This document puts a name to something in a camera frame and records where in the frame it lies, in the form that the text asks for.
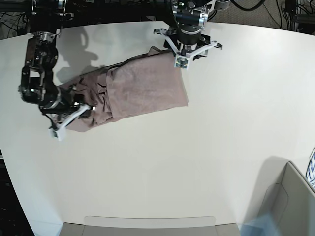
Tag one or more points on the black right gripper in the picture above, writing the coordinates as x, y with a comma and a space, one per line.
59, 100

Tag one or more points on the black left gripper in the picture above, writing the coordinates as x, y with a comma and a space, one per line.
184, 17

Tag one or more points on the pink T-shirt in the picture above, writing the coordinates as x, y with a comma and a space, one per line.
142, 84

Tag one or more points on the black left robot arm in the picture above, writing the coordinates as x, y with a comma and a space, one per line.
165, 7

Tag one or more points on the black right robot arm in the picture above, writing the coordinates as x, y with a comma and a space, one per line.
47, 18

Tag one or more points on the blue white patterned cloth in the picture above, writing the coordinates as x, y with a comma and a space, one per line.
310, 173

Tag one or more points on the grey cardboard box right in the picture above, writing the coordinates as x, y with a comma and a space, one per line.
291, 203

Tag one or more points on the blue blurry object bottom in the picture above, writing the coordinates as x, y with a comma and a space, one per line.
261, 226

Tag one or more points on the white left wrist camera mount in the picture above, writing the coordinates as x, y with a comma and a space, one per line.
187, 45

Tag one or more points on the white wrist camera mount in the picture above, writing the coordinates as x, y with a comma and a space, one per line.
59, 123
187, 45

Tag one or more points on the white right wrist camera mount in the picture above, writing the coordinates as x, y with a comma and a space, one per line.
59, 123

